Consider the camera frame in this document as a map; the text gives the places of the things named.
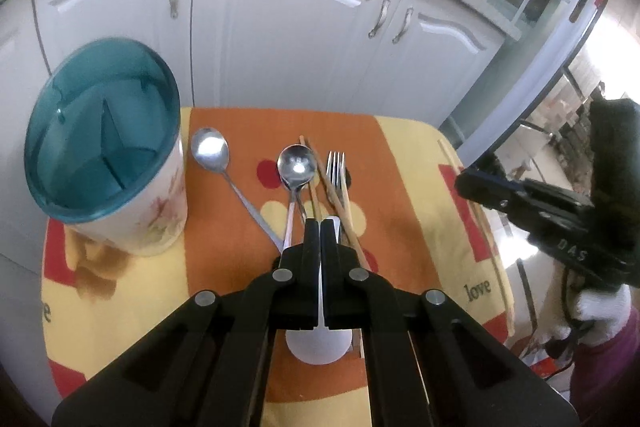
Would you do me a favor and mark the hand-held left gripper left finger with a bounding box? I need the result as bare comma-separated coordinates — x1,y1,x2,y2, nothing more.
52,218,321,427

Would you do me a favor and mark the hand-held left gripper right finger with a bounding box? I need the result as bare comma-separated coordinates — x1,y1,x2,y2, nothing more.
320,217,581,427

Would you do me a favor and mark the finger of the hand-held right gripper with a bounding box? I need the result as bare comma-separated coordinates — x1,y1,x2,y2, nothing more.
454,168,540,216

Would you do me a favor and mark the wooden chopstick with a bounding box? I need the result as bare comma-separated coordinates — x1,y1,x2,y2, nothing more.
298,135,322,222
303,136,371,269

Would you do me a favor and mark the metal fork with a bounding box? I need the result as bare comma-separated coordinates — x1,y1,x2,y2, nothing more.
326,150,352,228

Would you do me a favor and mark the small metal spoon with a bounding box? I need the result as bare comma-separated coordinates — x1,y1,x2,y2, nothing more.
276,144,317,254

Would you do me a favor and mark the white ceramic spoon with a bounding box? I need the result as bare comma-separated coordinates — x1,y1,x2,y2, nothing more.
284,217,354,366

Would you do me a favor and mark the large metal spoon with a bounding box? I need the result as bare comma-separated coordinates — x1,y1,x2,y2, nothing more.
191,127,284,254

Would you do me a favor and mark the white utensil holder teal lid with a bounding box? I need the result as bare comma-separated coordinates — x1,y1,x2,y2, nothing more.
24,37,190,257

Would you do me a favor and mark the person's right forearm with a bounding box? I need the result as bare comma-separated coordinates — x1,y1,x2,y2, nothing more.
570,309,640,427

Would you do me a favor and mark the person's right hand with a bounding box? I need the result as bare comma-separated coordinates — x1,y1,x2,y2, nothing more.
530,286,632,350

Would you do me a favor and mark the orange yellow printed tablecloth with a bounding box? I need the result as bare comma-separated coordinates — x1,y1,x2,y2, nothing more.
41,107,517,427

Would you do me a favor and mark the white cabinet door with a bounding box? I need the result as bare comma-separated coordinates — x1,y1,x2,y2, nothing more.
191,0,412,110
0,0,52,258
350,0,507,128
31,0,201,110

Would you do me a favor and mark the black cable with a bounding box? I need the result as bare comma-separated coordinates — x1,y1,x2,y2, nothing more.
544,266,597,359

